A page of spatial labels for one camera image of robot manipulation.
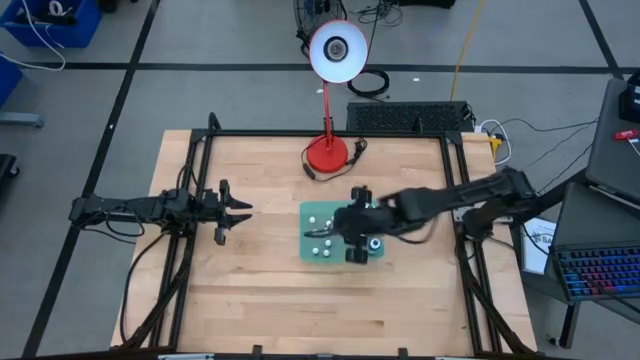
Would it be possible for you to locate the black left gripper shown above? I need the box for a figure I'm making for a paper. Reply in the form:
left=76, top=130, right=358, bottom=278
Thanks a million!
left=199, top=180, right=253, bottom=246

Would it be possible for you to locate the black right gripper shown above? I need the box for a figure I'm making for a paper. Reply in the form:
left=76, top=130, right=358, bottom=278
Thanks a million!
left=303, top=187, right=399, bottom=264

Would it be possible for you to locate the teal translucent plastic bin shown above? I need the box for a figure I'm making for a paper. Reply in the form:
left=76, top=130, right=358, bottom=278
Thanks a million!
left=298, top=199, right=385, bottom=265

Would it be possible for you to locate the red desk lamp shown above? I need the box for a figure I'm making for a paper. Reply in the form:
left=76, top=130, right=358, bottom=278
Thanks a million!
left=304, top=18, right=370, bottom=175

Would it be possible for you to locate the black floor fan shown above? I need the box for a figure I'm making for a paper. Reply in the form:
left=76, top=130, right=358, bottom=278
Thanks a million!
left=293, top=0, right=349, bottom=57

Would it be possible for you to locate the white paper sheet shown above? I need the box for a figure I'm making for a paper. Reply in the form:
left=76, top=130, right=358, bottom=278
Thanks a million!
left=519, top=216, right=557, bottom=275

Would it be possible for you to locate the large blue storage bin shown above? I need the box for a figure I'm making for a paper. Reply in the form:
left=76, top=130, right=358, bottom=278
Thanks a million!
left=0, top=0, right=104, bottom=50

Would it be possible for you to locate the colourful keyboard right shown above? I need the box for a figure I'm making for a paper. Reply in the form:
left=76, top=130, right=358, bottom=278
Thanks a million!
left=547, top=182, right=640, bottom=304

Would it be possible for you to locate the grey side table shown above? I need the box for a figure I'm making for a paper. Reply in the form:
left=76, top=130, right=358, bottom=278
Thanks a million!
left=583, top=77, right=640, bottom=204

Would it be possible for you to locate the black device on table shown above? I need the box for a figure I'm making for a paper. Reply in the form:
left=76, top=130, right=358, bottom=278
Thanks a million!
left=618, top=71, right=640, bottom=125

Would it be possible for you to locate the black lamp power cord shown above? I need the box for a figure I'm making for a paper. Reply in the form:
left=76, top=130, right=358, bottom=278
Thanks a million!
left=299, top=138, right=369, bottom=183

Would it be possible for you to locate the black aluminium table frame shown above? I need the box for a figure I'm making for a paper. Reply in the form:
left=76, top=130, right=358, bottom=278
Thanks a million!
left=117, top=112, right=539, bottom=360

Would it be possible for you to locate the black coiled cable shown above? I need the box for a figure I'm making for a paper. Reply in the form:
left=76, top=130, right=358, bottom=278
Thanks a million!
left=346, top=68, right=391, bottom=99

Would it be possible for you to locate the black arm base cable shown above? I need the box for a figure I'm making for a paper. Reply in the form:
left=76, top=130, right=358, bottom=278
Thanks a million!
left=118, top=230, right=171, bottom=346

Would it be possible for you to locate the white looped cable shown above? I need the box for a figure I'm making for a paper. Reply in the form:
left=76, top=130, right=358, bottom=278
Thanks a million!
left=478, top=118, right=514, bottom=167

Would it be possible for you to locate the white floor cable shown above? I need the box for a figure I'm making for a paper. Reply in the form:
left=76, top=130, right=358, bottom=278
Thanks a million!
left=0, top=0, right=67, bottom=72

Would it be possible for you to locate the grey floor bracket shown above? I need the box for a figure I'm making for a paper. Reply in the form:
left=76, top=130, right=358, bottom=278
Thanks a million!
left=0, top=111, right=45, bottom=129

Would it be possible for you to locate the yellow cable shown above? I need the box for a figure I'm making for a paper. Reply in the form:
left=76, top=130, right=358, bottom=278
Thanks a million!
left=448, top=0, right=487, bottom=102

